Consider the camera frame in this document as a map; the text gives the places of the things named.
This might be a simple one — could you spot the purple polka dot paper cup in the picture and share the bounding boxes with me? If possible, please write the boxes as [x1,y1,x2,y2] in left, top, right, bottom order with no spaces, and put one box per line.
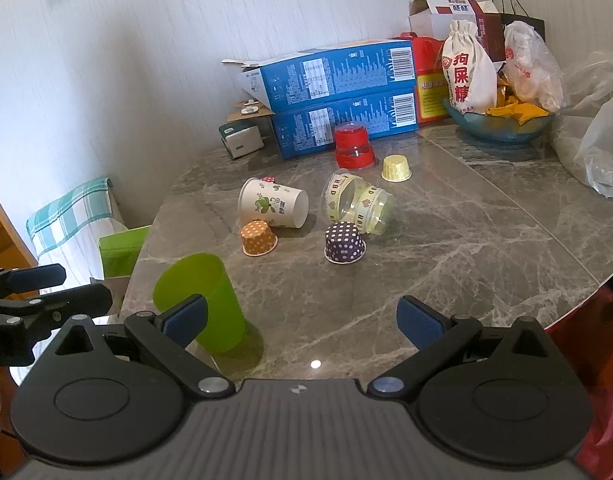
[323,221,367,265]

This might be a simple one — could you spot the yellow paper cup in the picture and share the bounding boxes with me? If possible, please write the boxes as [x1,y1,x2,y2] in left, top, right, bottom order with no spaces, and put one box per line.
[381,154,412,183]

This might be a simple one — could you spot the orange polka dot paper cup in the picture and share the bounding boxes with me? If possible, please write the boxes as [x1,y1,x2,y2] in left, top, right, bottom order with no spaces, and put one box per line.
[240,220,279,257]

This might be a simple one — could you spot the white cardboard box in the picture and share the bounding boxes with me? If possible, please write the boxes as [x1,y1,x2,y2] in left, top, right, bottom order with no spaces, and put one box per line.
[407,0,502,38]

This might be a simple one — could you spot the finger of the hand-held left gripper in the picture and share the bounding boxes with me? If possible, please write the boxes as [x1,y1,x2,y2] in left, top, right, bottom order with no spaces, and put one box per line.
[0,283,114,335]
[0,263,66,295]

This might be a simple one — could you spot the clear plastic bag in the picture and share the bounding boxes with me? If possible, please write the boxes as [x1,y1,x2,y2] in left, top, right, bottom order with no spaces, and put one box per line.
[550,49,613,200]

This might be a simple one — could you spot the yellow wrappers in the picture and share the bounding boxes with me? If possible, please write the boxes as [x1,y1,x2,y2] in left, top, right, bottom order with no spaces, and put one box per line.
[486,62,549,126]

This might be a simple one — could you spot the white plastic bag red print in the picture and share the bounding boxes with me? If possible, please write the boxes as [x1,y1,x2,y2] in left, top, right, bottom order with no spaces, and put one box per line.
[503,20,567,112]

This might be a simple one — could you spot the blue cardboard box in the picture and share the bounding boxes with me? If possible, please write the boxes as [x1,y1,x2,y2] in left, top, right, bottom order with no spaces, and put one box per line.
[270,86,420,160]
[222,40,417,111]

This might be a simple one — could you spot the green plastic cup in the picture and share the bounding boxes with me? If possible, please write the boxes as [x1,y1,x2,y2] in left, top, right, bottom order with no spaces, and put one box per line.
[152,253,248,353]

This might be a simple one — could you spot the dark maroon box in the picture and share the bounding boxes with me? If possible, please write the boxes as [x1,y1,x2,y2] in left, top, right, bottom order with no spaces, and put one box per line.
[472,0,508,62]

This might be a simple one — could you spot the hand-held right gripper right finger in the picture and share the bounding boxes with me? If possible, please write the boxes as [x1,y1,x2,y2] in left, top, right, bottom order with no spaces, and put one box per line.
[367,296,564,403]

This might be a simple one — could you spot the red chair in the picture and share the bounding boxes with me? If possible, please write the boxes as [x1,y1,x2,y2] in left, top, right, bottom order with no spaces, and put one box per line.
[545,270,613,480]

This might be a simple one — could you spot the black paper bag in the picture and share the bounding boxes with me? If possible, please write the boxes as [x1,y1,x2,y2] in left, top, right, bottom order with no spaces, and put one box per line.
[490,0,546,43]

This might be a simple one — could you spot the red cup with clear lid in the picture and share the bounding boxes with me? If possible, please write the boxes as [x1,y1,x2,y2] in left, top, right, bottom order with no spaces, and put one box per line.
[334,123,376,170]

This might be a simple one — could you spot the blue glass bowl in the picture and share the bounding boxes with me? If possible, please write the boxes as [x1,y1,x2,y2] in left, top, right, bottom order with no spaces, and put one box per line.
[443,97,557,149]

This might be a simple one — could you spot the green box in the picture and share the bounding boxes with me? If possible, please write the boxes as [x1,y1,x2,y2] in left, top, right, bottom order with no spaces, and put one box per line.
[98,225,152,279]

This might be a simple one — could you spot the small grey white device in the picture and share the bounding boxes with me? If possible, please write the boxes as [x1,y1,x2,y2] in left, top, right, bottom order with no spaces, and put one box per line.
[218,122,265,161]

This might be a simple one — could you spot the white cloth drawstring bag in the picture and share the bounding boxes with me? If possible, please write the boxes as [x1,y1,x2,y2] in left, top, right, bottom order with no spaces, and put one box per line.
[440,19,499,114]

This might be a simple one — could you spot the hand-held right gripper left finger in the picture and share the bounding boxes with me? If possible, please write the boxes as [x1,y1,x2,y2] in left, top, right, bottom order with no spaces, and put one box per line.
[36,294,236,402]

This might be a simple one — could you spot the white printed paper cup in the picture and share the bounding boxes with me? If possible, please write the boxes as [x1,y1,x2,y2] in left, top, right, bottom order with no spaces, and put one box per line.
[238,177,309,230]

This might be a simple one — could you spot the clear plastic cup with ribbon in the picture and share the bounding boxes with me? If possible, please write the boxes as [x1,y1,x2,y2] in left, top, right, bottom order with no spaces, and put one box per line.
[321,172,397,236]

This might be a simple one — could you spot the red box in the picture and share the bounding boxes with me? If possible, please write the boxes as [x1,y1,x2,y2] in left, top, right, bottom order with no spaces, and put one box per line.
[392,31,454,125]

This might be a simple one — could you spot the chair with checkered cloth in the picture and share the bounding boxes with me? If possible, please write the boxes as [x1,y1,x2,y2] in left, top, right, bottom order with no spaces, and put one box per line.
[25,176,130,286]

